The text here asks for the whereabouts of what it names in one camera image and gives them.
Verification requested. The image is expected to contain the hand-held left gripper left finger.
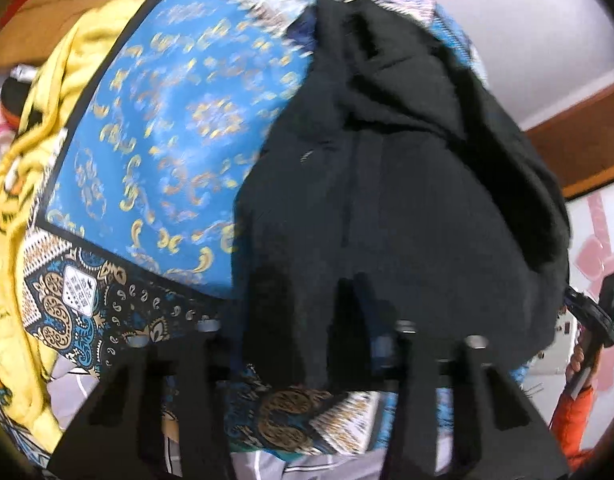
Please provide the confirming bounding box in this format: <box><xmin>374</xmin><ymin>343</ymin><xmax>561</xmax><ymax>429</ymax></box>
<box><xmin>47</xmin><ymin>319</ymin><xmax>239</xmax><ymax>480</ymax></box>

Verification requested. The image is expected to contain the yellow blanket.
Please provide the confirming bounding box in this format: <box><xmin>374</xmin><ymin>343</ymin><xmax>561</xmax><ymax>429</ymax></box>
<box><xmin>0</xmin><ymin>4</ymin><xmax>144</xmax><ymax>452</ymax></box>

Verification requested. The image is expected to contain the white heart-print sliding door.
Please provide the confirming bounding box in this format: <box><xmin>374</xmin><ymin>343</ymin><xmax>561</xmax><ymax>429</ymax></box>
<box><xmin>531</xmin><ymin>189</ymin><xmax>614</xmax><ymax>397</ymax></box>

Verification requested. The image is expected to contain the bamboo lap table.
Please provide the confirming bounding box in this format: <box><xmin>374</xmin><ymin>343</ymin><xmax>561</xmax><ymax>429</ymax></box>
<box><xmin>0</xmin><ymin>0</ymin><xmax>184</xmax><ymax>74</ymax></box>

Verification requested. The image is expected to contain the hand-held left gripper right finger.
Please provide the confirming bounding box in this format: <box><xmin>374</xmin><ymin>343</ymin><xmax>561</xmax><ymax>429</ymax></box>
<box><xmin>338</xmin><ymin>277</ymin><xmax>571</xmax><ymax>480</ymax></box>

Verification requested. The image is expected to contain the black zip hoodie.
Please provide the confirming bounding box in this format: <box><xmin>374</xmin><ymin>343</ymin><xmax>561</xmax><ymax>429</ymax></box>
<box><xmin>232</xmin><ymin>0</ymin><xmax>574</xmax><ymax>394</ymax></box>

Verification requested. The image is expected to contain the blue patchwork bed cover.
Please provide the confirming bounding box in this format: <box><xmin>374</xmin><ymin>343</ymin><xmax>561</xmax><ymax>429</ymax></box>
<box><xmin>24</xmin><ymin>0</ymin><xmax>534</xmax><ymax>461</ymax></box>

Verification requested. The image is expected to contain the person's right forearm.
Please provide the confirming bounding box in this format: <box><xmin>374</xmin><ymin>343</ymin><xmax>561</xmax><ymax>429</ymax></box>
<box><xmin>551</xmin><ymin>372</ymin><xmax>606</xmax><ymax>469</ymax></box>

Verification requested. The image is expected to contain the person's right hand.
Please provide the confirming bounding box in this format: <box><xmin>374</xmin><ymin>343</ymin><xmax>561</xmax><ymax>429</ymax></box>
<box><xmin>565</xmin><ymin>336</ymin><xmax>596</xmax><ymax>387</ymax></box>

